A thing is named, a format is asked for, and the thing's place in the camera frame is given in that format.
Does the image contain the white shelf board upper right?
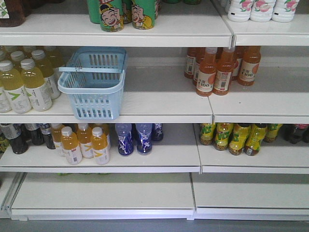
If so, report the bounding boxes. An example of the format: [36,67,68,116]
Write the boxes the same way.
[209,57,309,124]

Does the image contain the yellow lemon tea bottle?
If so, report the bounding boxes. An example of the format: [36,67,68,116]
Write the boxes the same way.
[200,123,216,145]
[214,123,234,151]
[228,123,251,156]
[244,123,267,156]

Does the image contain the dark drink bottle grey label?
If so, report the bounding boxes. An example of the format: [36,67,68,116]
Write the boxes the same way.
[0,123,28,154]
[39,123,56,150]
[25,123,44,145]

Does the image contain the orange juice bottle white label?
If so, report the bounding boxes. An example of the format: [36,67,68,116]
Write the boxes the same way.
[77,123,94,159]
[91,127,110,165]
[61,126,83,165]

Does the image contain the white shelf board bottom left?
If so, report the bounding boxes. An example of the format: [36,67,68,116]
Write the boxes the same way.
[11,173,195,219]

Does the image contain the white shelf board middle left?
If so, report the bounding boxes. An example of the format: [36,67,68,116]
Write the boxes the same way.
[0,124,200,173]

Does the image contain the blue sports drink bottle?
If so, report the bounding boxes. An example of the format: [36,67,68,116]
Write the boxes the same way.
[115,123,134,156]
[136,123,152,155]

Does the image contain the white shelf board bottom right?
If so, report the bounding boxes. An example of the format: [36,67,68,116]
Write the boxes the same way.
[191,173,309,220]

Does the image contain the white shelf board top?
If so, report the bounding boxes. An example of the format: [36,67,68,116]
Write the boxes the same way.
[0,0,236,48]

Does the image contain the cola bottle red label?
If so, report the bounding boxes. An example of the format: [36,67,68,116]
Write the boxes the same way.
[284,124,309,144]

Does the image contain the white peach drink bottle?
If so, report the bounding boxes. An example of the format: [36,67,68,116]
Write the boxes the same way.
[250,0,276,22]
[227,0,253,22]
[271,0,299,23]

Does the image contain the light blue plastic basket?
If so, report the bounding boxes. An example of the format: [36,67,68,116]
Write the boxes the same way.
[58,46,128,120]

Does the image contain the green cartoon drink bottle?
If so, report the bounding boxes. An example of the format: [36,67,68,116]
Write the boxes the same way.
[98,0,124,32]
[131,0,155,30]

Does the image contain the orange C100 drink bottle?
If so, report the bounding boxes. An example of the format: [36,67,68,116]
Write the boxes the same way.
[196,47,217,97]
[237,46,261,86]
[213,47,235,96]

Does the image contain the white shelf board middle right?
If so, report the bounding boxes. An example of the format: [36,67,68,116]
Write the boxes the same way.
[194,124,309,174]

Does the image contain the pale yellow drink bottle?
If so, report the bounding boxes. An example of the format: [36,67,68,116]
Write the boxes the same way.
[31,49,61,100]
[21,58,52,112]
[0,60,32,114]

